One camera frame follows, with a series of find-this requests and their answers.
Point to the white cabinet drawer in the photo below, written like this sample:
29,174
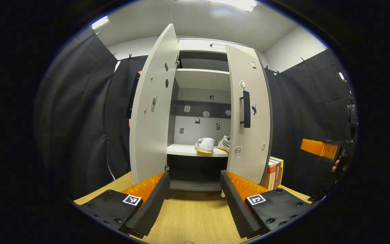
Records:
198,44

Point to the grey shoe cabinet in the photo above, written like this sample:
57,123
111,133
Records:
201,79

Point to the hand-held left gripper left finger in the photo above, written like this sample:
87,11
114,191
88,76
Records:
154,203

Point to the red book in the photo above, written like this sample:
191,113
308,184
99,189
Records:
269,176

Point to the large ceiling light panel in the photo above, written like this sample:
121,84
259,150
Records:
239,4

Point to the grey shoe cabinet door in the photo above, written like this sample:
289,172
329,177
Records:
147,142
249,152

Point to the small ceiling light panel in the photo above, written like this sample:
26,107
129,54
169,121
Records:
99,22

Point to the white canvas shoe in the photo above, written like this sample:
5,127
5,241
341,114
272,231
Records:
224,144
205,145

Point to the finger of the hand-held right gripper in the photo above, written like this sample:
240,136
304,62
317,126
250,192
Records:
317,148

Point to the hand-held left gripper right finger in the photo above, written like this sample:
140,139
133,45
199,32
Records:
234,206

